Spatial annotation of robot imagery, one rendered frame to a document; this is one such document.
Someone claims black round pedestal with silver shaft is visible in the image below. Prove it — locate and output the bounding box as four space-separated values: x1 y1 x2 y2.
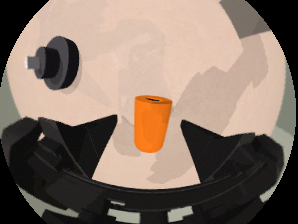
24 35 80 91

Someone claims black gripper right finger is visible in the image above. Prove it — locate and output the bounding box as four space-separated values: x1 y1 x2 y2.
181 119 255 183

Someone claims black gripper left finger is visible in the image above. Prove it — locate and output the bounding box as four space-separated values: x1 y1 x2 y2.
37 115 118 179

